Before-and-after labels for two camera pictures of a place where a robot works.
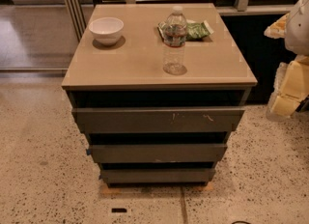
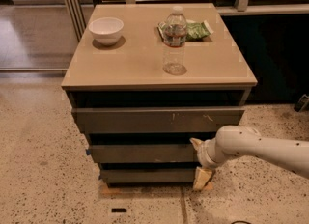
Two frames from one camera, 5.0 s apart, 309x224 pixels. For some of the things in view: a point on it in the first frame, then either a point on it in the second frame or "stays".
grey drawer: (156, 176) stays
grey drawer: (158, 154) stays
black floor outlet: (119, 210) stays
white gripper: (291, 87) -> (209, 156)
